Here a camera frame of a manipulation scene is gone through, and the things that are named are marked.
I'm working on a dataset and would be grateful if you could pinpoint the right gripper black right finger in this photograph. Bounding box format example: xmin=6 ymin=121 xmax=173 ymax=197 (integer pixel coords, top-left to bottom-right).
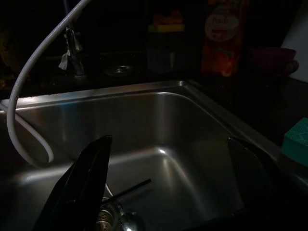
xmin=227 ymin=136 xmax=289 ymax=231

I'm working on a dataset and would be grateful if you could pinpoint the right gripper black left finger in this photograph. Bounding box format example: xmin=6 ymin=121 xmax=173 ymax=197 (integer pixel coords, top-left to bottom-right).
xmin=32 ymin=135 xmax=113 ymax=231

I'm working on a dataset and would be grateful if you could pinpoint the black chopstick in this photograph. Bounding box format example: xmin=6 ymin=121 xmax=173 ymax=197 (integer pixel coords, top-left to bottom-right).
xmin=108 ymin=178 xmax=152 ymax=200

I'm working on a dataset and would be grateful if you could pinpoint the metal sink drain strainer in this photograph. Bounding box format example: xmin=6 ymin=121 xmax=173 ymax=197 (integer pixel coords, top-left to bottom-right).
xmin=96 ymin=199 xmax=123 ymax=231

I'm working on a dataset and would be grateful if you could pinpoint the green sponge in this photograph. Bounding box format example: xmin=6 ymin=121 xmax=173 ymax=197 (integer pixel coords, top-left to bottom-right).
xmin=280 ymin=117 xmax=308 ymax=167

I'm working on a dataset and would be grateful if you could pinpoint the stainless steel sink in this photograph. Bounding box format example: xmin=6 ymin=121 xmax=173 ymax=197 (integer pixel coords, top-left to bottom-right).
xmin=0 ymin=80 xmax=308 ymax=231

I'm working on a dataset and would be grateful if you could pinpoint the round metal countertop cap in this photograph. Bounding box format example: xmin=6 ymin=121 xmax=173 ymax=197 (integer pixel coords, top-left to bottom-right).
xmin=104 ymin=64 xmax=135 ymax=77

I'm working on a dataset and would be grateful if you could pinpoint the chrome gooseneck faucet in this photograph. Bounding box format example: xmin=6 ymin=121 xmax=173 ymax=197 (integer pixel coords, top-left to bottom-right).
xmin=62 ymin=0 xmax=87 ymax=77

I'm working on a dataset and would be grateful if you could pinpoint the purple cup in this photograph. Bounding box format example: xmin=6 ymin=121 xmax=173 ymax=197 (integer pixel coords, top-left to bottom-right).
xmin=250 ymin=47 xmax=300 ymax=77

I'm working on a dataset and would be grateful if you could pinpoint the orange pump soap bottle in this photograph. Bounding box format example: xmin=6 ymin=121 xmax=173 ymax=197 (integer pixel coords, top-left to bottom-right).
xmin=201 ymin=0 xmax=248 ymax=77

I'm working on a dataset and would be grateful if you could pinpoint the black sponge holder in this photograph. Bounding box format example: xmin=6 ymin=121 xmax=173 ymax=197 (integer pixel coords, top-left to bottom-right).
xmin=146 ymin=30 xmax=191 ymax=73

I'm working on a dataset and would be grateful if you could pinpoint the white cutting board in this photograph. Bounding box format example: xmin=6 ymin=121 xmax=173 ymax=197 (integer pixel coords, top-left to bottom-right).
xmin=280 ymin=0 xmax=308 ymax=84

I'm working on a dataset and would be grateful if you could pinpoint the yellow and red sponge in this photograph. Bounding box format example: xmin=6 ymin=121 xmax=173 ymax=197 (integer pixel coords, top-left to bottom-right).
xmin=148 ymin=11 xmax=186 ymax=33

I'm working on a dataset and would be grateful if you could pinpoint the white water hose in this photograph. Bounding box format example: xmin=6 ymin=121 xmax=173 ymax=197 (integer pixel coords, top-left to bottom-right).
xmin=0 ymin=0 xmax=93 ymax=167

